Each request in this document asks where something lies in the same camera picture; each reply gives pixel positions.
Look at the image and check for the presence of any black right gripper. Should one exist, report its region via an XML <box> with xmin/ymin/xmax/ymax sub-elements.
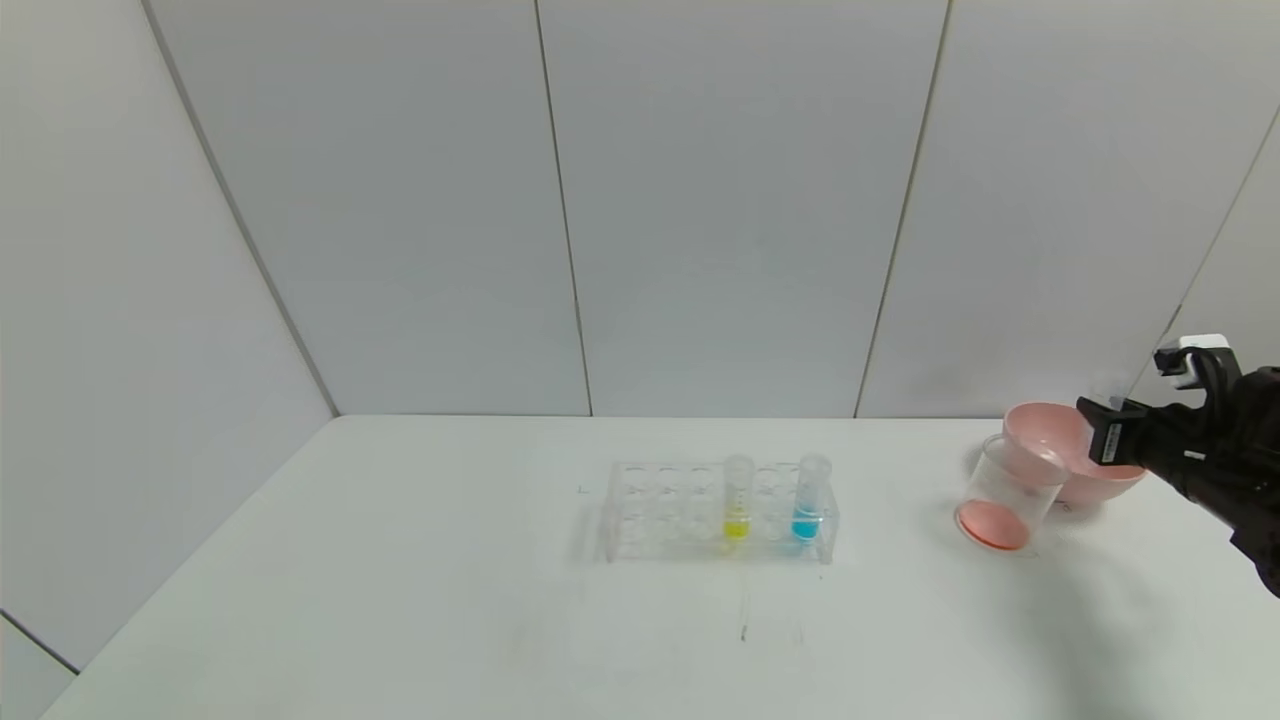
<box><xmin>1075</xmin><ymin>396</ymin><xmax>1210</xmax><ymax>486</ymax></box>

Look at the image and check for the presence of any clear graduated plastic test tube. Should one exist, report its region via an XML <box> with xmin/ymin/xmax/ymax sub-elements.
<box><xmin>722</xmin><ymin>455</ymin><xmax>755</xmax><ymax>542</ymax></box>

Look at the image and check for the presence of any test tube with blue liquid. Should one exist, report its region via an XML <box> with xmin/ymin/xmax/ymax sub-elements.
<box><xmin>792</xmin><ymin>453</ymin><xmax>833</xmax><ymax>545</ymax></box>

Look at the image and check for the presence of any clear acrylic test tube rack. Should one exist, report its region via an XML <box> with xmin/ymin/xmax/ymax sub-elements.
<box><xmin>600</xmin><ymin>458</ymin><xmax>839</xmax><ymax>566</ymax></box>

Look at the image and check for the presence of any pink plastic bowl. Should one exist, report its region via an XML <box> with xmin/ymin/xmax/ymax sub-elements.
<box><xmin>1003</xmin><ymin>403</ymin><xmax>1148</xmax><ymax>506</ymax></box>

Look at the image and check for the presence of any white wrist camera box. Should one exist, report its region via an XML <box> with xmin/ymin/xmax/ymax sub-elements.
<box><xmin>1155</xmin><ymin>335</ymin><xmax>1231</xmax><ymax>391</ymax></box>

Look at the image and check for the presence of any clear plastic beaker with handle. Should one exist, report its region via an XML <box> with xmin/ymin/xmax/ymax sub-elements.
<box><xmin>955</xmin><ymin>434</ymin><xmax>1067</xmax><ymax>553</ymax></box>

